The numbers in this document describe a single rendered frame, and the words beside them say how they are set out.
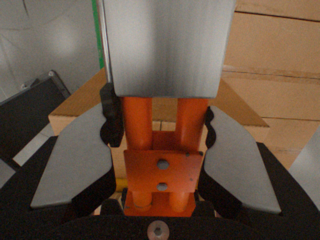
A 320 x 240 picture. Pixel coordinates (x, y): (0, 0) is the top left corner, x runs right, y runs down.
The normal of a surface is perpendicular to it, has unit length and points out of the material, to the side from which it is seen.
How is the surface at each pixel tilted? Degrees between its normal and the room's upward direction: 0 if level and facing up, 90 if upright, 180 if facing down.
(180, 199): 0
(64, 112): 90
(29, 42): 0
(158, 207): 90
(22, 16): 0
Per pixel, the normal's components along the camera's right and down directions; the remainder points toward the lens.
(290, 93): 0.00, 0.54
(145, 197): 0.43, 0.49
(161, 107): 0.06, -0.85
